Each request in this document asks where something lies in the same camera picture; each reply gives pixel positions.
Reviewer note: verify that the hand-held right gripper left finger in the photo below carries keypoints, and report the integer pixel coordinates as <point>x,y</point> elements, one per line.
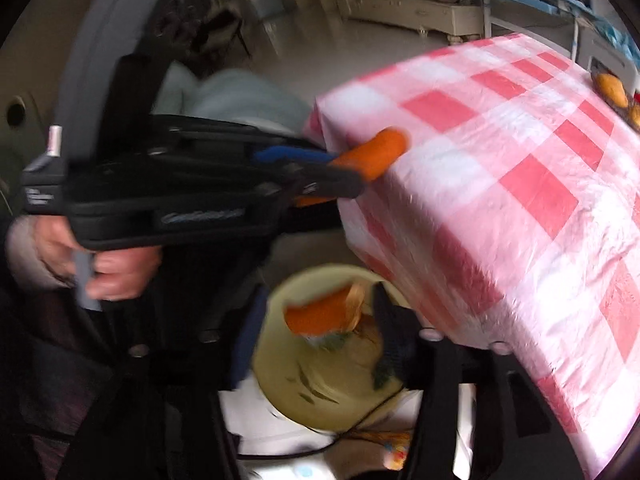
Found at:
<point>250,332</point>

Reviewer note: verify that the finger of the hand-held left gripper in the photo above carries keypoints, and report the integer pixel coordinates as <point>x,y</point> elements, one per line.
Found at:
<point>292,155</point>
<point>325,185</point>

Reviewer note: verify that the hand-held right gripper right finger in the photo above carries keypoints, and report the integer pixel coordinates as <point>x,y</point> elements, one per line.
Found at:
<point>397,327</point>

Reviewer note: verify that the orange peel piece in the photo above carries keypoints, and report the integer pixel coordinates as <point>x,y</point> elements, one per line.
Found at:
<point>375,152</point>
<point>315,315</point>

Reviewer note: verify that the yellow plastic basin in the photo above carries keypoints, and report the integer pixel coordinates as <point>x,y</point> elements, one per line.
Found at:
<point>300,380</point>

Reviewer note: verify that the person's left forearm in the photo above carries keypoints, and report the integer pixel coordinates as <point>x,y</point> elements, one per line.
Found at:
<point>22,260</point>

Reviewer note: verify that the person's left hand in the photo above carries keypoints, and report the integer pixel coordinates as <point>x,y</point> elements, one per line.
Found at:
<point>125,270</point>

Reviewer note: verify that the yellow knit slipper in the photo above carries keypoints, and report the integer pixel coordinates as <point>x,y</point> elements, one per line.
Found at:
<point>395,447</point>

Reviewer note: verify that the folding chair with dark clothes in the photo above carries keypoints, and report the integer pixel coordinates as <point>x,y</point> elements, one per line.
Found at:
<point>200,25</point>

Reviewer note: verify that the pink checkered tablecloth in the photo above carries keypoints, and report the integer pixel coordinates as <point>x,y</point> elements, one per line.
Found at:
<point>500,200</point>

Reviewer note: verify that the cream tv stand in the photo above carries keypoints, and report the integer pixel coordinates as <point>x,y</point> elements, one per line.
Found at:
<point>400,7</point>

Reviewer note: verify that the dark wicker fruit basket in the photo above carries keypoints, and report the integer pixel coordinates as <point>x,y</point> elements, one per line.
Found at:
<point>605,100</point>

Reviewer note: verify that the yellow mango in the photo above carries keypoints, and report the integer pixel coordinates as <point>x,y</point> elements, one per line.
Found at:
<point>612,88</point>
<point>635,116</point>

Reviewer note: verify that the teal patterned cloth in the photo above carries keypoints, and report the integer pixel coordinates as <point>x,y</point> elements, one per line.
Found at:
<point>617,37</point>

